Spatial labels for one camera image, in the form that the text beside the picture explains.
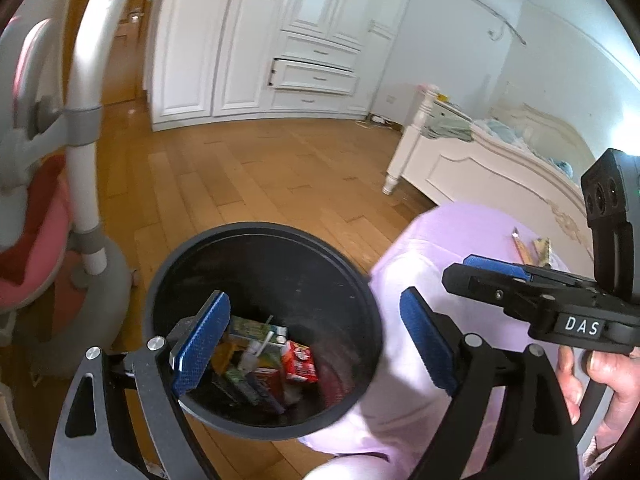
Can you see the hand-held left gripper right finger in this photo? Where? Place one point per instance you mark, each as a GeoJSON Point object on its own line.
{"type": "Point", "coordinates": [430, 345]}

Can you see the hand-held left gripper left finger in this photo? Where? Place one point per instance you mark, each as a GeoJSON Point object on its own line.
{"type": "Point", "coordinates": [200, 345]}

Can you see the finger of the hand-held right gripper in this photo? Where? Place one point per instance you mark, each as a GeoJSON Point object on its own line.
{"type": "Point", "coordinates": [480, 285]}
{"type": "Point", "coordinates": [492, 264]}

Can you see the green milk carton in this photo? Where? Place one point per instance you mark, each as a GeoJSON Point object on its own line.
{"type": "Point", "coordinates": [250, 330]}

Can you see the red cartoon milk carton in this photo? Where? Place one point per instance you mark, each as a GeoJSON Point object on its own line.
{"type": "Point", "coordinates": [267, 385]}
{"type": "Point", "coordinates": [300, 360]}

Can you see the black trash can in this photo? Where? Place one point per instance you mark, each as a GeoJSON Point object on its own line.
{"type": "Point", "coordinates": [280, 270]}

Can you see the person's right hand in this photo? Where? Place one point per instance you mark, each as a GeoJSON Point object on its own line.
{"type": "Point", "coordinates": [620, 385]}

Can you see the yellow stick wrapper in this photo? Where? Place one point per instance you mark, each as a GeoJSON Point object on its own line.
{"type": "Point", "coordinates": [521, 249]}

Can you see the beige green snack wrapper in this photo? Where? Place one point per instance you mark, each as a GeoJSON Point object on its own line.
{"type": "Point", "coordinates": [542, 252]}

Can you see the cream carved bed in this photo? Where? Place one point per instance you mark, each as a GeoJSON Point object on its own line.
{"type": "Point", "coordinates": [475, 170]}

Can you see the green cloth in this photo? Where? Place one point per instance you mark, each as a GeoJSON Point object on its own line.
{"type": "Point", "coordinates": [450, 127]}

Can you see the white nightstand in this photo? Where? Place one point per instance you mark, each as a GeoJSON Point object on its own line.
{"type": "Point", "coordinates": [450, 107]}

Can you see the white power strip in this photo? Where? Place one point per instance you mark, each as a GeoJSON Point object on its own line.
{"type": "Point", "coordinates": [378, 120]}

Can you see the grey pink study chair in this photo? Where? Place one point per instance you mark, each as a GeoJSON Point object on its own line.
{"type": "Point", "coordinates": [85, 110]}

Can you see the wooden door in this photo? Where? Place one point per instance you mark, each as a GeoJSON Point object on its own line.
{"type": "Point", "coordinates": [125, 60]}

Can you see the white wardrobe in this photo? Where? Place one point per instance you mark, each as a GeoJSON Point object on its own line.
{"type": "Point", "coordinates": [190, 50]}

